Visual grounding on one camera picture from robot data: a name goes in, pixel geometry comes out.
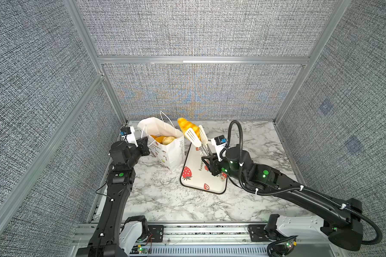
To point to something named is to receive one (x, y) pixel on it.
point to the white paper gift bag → (171, 155)
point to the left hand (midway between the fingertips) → (149, 135)
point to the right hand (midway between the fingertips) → (205, 154)
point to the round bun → (168, 140)
